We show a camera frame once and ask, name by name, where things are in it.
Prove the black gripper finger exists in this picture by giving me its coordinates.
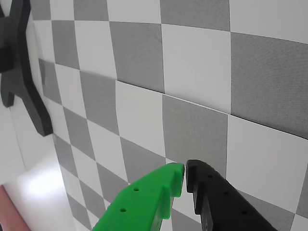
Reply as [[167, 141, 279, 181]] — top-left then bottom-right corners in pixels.
[[184, 159, 279, 231]]

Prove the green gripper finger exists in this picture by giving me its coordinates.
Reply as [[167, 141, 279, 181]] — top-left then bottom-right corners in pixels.
[[92, 163, 185, 231]]

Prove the grey white checkerboard mat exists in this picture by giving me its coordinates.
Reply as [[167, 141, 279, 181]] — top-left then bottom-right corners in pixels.
[[31, 0, 308, 231]]

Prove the black stand foot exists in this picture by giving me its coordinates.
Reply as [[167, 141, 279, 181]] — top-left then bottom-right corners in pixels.
[[0, 0, 54, 137]]

